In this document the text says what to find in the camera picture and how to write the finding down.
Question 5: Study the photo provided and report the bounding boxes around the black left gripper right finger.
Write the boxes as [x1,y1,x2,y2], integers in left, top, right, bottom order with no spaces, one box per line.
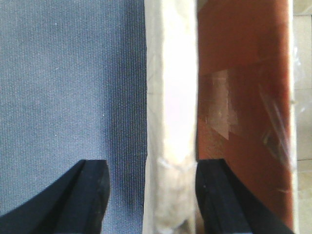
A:
[195,159,293,234]

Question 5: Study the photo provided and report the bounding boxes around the worn brown cardboard box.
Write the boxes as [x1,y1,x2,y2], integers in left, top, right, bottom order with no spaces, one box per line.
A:
[142,0,296,234]

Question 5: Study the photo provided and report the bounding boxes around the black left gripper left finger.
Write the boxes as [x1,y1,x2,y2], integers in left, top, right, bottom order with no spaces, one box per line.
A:
[0,160,110,234]

